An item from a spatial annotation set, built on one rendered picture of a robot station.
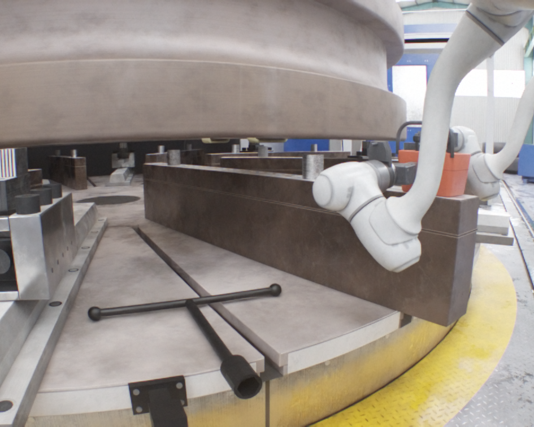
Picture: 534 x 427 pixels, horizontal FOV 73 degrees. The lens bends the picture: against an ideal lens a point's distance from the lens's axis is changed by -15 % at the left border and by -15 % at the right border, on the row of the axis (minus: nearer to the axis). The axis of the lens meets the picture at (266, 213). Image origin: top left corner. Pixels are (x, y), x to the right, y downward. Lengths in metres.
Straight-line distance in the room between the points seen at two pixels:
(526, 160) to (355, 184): 10.11
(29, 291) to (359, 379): 1.00
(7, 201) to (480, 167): 1.45
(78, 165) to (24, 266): 3.97
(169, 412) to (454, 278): 0.83
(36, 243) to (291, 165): 2.64
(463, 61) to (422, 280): 0.68
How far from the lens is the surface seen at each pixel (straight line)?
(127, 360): 1.07
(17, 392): 0.92
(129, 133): 1.40
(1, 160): 1.27
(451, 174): 1.19
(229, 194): 1.93
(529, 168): 10.95
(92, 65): 1.42
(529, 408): 1.56
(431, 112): 0.86
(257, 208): 1.77
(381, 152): 1.07
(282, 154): 4.89
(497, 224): 2.43
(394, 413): 1.40
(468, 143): 1.52
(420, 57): 6.78
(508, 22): 0.82
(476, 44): 0.84
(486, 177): 1.48
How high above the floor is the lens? 0.84
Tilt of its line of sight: 10 degrees down
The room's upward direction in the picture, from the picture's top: straight up
